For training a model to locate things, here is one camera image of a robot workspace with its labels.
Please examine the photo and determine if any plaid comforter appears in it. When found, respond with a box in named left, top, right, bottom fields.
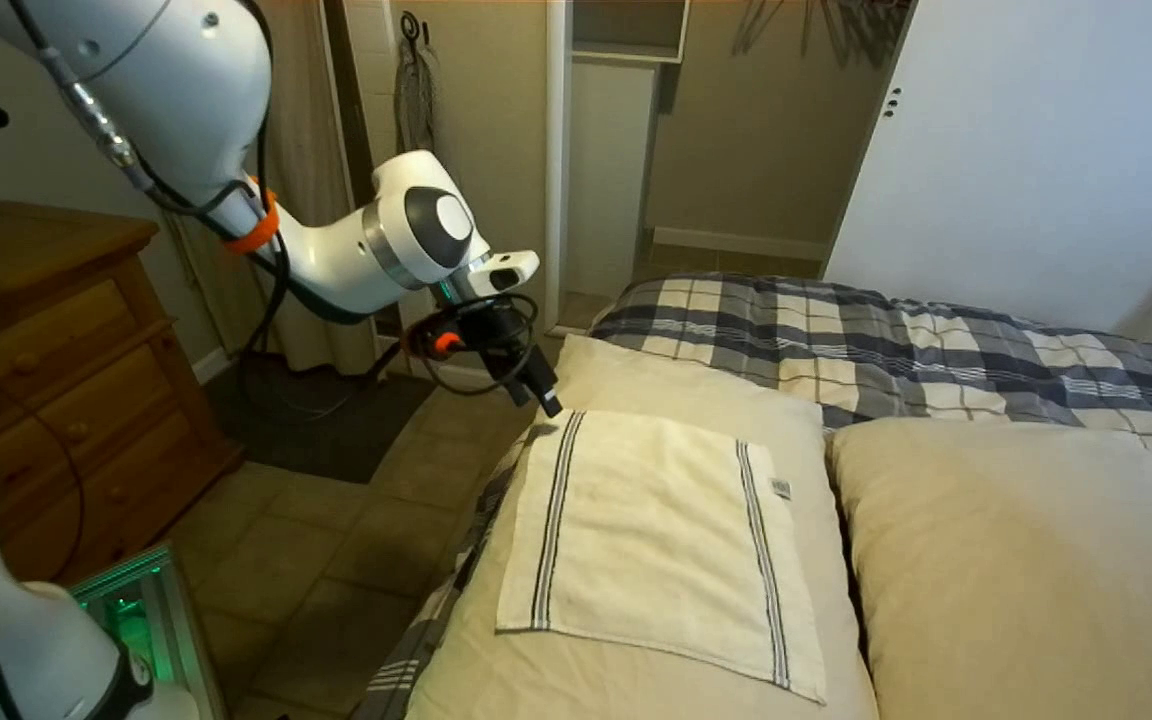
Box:
left=353, top=271, right=1152, bottom=720

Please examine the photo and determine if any thin black cable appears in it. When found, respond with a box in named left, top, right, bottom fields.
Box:
left=0, top=342, right=88, bottom=581

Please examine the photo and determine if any white towel with striped edges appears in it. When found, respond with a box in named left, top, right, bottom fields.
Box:
left=491, top=405, right=830, bottom=707

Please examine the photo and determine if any beige pillow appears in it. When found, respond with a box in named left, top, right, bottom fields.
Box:
left=402, top=333, right=885, bottom=720
left=825, top=411, right=1152, bottom=720

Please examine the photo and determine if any orange cable strap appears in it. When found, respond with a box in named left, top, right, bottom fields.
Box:
left=222, top=193, right=286, bottom=262

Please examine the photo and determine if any large white door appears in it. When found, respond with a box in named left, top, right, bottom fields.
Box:
left=818, top=0, right=1152, bottom=338

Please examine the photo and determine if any beige curtain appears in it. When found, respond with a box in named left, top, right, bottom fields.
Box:
left=152, top=0, right=386, bottom=380

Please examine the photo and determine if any black orange wrist camera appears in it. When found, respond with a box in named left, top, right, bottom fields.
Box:
left=409, top=314, right=470, bottom=366

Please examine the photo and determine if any beige open door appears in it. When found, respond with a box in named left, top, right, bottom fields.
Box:
left=330, top=0, right=566, bottom=386

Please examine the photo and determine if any wooden dresser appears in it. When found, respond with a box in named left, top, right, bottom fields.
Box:
left=0, top=195, right=247, bottom=586

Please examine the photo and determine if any dark floor mat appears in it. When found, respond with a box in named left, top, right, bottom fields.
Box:
left=201, top=349, right=439, bottom=487

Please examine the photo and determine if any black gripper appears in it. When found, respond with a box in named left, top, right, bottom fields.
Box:
left=446, top=292, right=566, bottom=423

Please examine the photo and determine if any grey hanging cloth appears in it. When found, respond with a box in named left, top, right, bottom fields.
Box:
left=391, top=12, right=446, bottom=160

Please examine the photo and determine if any narrow white closet door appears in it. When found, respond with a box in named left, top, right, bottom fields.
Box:
left=560, top=53, right=667, bottom=305

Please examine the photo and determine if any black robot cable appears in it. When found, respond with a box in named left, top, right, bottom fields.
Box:
left=0, top=0, right=550, bottom=405

